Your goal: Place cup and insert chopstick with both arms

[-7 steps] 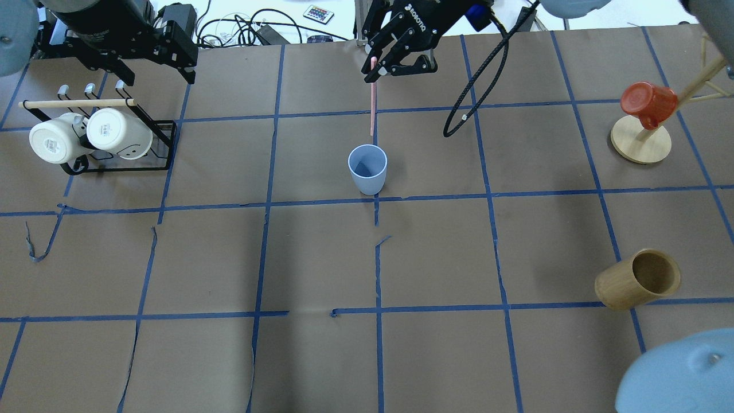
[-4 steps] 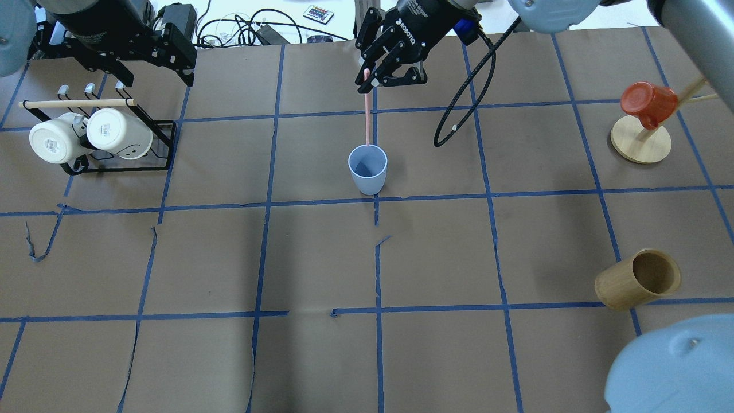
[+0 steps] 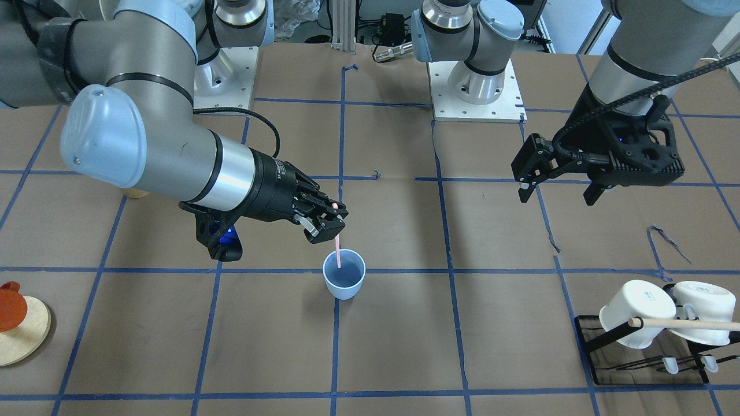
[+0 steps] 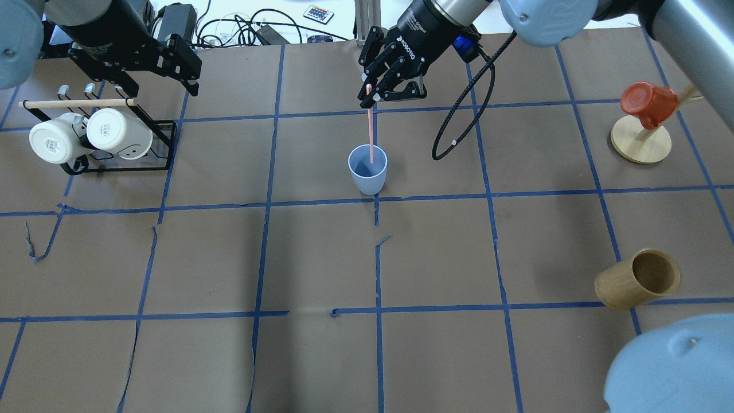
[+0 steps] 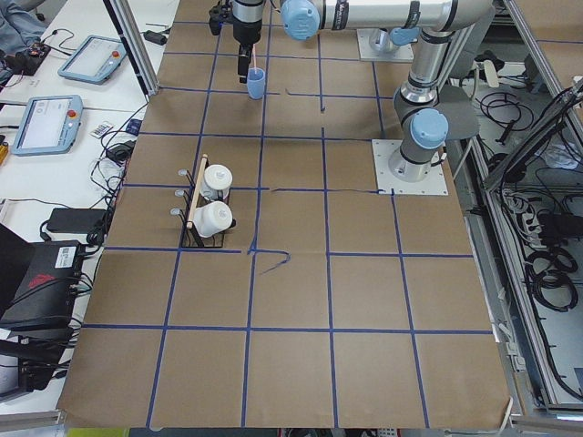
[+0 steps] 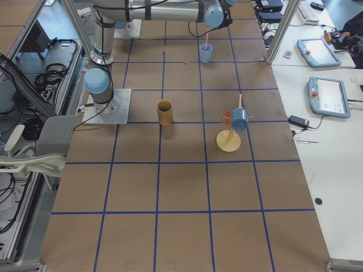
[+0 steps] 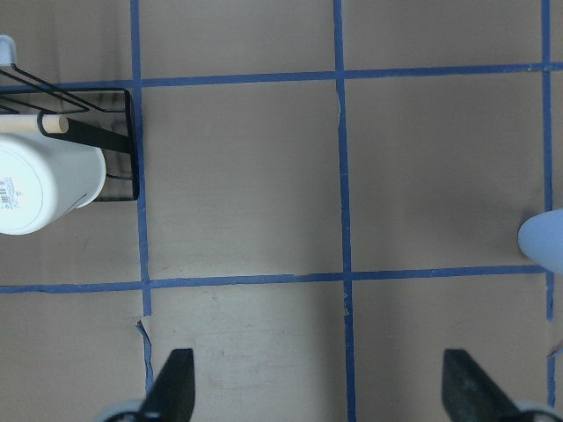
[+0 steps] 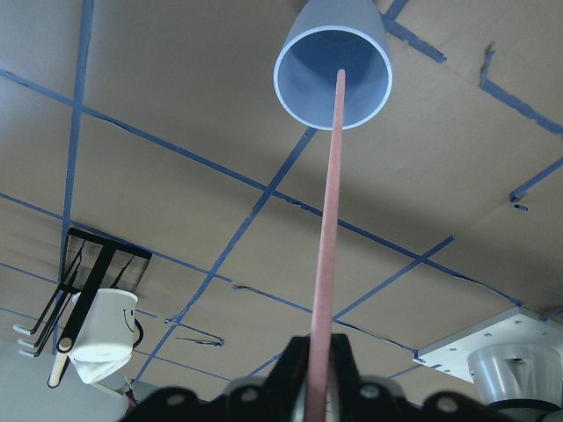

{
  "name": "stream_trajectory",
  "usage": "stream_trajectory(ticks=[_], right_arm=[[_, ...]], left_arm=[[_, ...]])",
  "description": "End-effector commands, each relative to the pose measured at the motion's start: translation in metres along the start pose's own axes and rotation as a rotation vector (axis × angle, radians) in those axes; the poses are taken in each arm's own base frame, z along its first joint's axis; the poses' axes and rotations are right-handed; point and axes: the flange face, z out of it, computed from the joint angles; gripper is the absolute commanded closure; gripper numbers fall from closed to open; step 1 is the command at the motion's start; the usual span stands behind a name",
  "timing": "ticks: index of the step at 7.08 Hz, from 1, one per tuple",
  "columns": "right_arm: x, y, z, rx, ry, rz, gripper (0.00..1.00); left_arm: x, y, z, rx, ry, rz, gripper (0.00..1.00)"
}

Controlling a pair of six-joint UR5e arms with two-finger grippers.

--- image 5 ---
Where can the near teach pendant tablet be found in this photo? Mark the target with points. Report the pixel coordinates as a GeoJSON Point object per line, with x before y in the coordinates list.
{"type": "Point", "coordinates": [49, 126]}

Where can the black wire mug rack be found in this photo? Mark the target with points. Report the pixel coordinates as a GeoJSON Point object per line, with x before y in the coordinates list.
{"type": "Point", "coordinates": [190, 239]}

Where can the far teach pendant tablet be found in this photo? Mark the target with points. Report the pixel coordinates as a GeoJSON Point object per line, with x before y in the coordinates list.
{"type": "Point", "coordinates": [94, 61]}

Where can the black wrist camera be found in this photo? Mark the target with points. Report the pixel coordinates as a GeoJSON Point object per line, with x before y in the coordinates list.
{"type": "Point", "coordinates": [220, 14]}

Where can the white mug near rack end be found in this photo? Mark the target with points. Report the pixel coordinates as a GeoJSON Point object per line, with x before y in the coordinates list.
{"type": "Point", "coordinates": [213, 218]}

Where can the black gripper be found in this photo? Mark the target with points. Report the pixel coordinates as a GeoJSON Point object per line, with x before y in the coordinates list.
{"type": "Point", "coordinates": [246, 30]}

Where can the white mug far rack end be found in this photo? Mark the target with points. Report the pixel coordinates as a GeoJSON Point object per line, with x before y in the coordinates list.
{"type": "Point", "coordinates": [216, 182]}

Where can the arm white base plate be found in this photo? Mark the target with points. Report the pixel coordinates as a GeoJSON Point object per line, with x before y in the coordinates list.
{"type": "Point", "coordinates": [397, 176]}
{"type": "Point", "coordinates": [404, 54]}

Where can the black power adapter brick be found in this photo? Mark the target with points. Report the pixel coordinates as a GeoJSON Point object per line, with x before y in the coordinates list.
{"type": "Point", "coordinates": [72, 221]}

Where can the light blue plastic cup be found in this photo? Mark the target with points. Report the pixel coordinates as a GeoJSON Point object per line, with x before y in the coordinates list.
{"type": "Point", "coordinates": [256, 83]}

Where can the pink chopstick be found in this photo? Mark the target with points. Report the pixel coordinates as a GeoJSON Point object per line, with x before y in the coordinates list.
{"type": "Point", "coordinates": [254, 59]}

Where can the teach pendant tablet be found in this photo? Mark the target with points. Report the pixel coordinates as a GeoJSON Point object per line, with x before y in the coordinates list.
{"type": "Point", "coordinates": [49, 126]}
{"type": "Point", "coordinates": [94, 61]}

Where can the black computer box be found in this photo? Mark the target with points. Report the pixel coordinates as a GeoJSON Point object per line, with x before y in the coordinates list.
{"type": "Point", "coordinates": [39, 282]}

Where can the white mug rack end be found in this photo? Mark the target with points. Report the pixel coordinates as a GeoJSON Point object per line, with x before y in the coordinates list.
{"type": "Point", "coordinates": [213, 218]}
{"type": "Point", "coordinates": [216, 182]}

